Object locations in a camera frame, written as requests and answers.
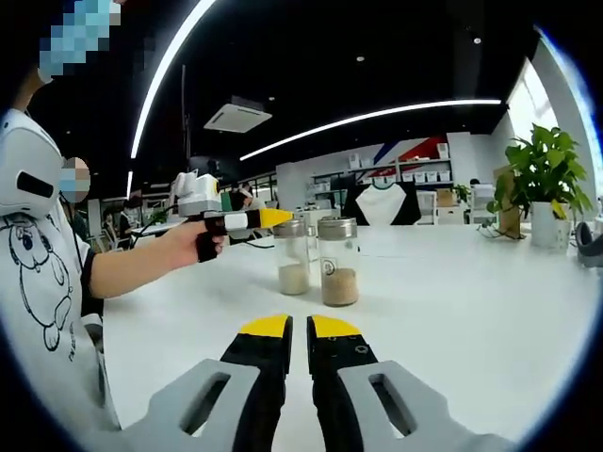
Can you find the yellow plant tag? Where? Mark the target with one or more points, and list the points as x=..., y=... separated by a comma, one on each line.
x=559, y=209

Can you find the brown paper bag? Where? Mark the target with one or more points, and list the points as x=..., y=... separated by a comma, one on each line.
x=508, y=207

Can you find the white chest device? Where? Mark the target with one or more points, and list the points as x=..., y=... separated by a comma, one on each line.
x=26, y=165

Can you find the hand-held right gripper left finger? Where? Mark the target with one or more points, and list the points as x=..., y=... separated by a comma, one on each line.
x=264, y=376

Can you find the shelf with white bins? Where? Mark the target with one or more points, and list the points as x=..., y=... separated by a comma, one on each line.
x=414, y=174

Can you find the potted green plant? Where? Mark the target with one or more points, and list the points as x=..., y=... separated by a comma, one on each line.
x=546, y=165

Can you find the cardboard box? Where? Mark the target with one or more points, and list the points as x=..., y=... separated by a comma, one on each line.
x=444, y=198

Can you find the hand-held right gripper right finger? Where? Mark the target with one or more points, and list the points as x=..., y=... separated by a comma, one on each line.
x=330, y=386

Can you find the tall seasoning bottle brown powder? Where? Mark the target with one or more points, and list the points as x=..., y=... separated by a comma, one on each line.
x=339, y=282

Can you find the person's left hand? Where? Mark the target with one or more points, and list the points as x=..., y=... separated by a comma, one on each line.
x=186, y=240

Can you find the short ceiling light strip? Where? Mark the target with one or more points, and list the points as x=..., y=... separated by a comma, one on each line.
x=129, y=183

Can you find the long ceiling light strip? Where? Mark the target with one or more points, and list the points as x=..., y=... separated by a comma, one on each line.
x=165, y=70
x=377, y=117

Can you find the medium seasoning bottle white powder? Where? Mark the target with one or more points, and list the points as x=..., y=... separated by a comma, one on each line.
x=293, y=278

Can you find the ceiling air conditioner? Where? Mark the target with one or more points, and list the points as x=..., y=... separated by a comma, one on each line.
x=238, y=114

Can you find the grey headset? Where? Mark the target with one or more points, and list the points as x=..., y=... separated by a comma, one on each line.
x=589, y=247

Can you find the white mesh chair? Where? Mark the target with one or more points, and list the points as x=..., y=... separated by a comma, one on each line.
x=426, y=207

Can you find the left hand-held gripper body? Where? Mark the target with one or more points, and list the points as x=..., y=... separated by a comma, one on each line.
x=200, y=195

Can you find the person's white printed t-shirt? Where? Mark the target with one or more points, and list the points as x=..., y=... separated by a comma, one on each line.
x=42, y=292

